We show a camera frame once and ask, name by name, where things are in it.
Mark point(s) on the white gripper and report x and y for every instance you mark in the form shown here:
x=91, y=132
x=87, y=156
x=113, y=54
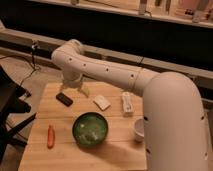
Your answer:
x=73, y=79

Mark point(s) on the black eraser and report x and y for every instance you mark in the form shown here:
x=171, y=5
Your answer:
x=64, y=99

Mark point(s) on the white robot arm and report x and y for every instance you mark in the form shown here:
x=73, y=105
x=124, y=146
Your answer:
x=174, y=119

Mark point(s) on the green ceramic bowl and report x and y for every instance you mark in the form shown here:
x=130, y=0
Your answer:
x=90, y=129

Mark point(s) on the white tube with cap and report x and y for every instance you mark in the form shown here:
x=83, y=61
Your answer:
x=127, y=104

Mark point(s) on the orange carrot toy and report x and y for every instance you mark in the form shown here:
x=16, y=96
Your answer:
x=50, y=137

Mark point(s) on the wooden table board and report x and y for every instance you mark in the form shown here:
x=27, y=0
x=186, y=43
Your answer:
x=119, y=152

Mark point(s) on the white paper cup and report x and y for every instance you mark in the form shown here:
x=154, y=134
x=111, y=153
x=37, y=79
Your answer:
x=139, y=130

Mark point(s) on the black chair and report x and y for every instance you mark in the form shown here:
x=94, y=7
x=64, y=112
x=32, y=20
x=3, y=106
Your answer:
x=10, y=102

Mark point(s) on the grey metal rail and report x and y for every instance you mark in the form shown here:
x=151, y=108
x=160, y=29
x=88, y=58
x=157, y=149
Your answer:
x=201, y=77

